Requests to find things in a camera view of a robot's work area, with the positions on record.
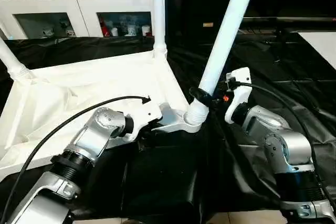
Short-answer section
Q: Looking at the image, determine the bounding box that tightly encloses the white plastic table leg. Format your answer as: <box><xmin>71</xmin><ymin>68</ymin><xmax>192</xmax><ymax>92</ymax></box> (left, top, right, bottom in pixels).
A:
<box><xmin>185</xmin><ymin>0</ymin><xmax>261</xmax><ymax>126</ymax></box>
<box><xmin>152</xmin><ymin>0</ymin><xmax>168</xmax><ymax>58</ymax></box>
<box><xmin>0</xmin><ymin>38</ymin><xmax>29</xmax><ymax>80</ymax></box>

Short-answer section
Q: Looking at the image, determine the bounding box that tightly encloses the white plastic table top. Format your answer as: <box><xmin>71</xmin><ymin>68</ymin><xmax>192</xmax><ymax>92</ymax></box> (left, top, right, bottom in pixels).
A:
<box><xmin>0</xmin><ymin>51</ymin><xmax>211</xmax><ymax>180</ymax></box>

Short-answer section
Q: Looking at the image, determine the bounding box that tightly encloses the black mat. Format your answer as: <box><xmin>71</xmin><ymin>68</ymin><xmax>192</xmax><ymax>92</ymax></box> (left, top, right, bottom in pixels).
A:
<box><xmin>0</xmin><ymin>31</ymin><xmax>336</xmax><ymax>219</ymax></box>

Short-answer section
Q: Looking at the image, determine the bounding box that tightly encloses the white flat board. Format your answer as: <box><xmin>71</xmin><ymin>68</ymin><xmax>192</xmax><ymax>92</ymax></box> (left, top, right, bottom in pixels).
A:
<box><xmin>298</xmin><ymin>31</ymin><xmax>336</xmax><ymax>70</ymax></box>

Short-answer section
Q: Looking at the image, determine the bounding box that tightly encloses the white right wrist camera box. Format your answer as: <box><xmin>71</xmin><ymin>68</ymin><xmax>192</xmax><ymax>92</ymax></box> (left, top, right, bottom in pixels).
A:
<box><xmin>224</xmin><ymin>67</ymin><xmax>253</xmax><ymax>125</ymax></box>

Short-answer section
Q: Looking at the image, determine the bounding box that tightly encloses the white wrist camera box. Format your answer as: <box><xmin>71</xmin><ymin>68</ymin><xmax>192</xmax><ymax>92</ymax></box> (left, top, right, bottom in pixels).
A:
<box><xmin>122</xmin><ymin>99</ymin><xmax>164</xmax><ymax>143</ymax></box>
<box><xmin>224</xmin><ymin>67</ymin><xmax>253</xmax><ymax>125</ymax></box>

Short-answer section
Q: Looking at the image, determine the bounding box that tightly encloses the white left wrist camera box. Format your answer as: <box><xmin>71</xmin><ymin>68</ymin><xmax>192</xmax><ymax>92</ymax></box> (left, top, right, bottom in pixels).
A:
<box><xmin>122</xmin><ymin>99</ymin><xmax>164</xmax><ymax>143</ymax></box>

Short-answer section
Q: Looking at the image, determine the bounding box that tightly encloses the black metal rail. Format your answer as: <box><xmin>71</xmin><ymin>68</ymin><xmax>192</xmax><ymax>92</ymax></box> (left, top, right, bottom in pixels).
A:
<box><xmin>240</xmin><ymin>16</ymin><xmax>336</xmax><ymax>26</ymax></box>

